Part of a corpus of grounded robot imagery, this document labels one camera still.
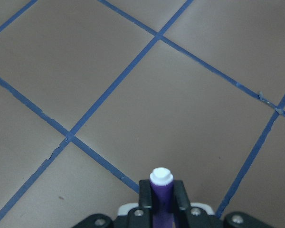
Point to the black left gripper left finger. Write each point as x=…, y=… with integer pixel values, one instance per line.
x=142, y=215

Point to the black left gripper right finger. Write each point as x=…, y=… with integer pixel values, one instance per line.
x=185, y=215

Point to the purple marker pen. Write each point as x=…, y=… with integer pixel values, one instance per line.
x=161, y=181

